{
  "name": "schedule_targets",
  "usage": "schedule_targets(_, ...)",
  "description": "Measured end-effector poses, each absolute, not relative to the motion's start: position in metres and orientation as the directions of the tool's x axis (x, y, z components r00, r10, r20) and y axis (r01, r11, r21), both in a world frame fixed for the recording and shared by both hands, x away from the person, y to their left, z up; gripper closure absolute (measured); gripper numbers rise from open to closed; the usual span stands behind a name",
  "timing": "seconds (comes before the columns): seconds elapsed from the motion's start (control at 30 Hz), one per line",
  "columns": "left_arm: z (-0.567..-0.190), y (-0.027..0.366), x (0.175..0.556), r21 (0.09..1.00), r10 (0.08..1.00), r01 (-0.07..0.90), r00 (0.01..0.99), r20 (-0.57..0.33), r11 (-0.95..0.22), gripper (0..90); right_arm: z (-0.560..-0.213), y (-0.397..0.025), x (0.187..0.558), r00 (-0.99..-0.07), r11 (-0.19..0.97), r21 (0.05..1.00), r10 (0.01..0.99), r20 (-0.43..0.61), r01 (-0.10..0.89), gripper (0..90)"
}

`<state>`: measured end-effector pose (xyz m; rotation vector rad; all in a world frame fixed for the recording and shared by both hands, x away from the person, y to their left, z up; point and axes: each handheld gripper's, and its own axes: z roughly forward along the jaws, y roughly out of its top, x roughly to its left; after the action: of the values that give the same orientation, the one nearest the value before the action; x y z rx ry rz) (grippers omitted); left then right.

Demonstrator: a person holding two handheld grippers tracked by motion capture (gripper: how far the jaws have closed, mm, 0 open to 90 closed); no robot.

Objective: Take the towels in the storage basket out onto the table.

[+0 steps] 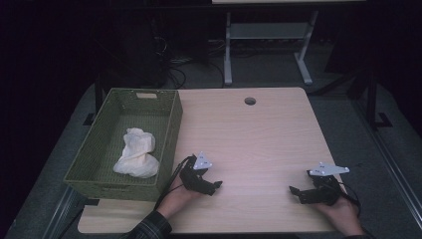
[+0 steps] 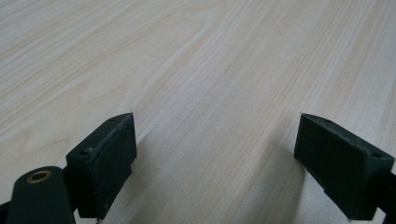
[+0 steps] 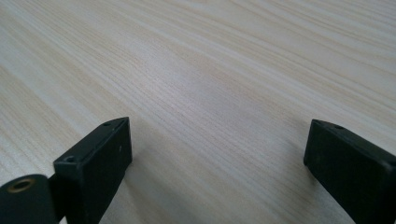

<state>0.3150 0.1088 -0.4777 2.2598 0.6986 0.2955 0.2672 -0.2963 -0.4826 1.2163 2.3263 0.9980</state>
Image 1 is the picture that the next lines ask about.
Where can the aluminium rail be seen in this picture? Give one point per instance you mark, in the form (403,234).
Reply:
(391,166)
(61,212)

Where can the white cloth with brown print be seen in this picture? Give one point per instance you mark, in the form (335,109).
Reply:
(137,156)

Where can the green woven basket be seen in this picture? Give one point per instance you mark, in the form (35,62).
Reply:
(103,156)

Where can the person's left hand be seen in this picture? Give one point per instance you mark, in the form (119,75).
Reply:
(175,200)

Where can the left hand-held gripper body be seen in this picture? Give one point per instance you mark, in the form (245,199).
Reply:
(195,176)

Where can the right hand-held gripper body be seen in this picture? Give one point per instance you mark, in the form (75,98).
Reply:
(323,186)

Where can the black metal stand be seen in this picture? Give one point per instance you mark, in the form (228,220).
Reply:
(373,99)
(97,99)

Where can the white metal stand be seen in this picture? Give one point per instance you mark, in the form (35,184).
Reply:
(268,31)

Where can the person's right hand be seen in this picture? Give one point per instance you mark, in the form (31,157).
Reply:
(341,215)

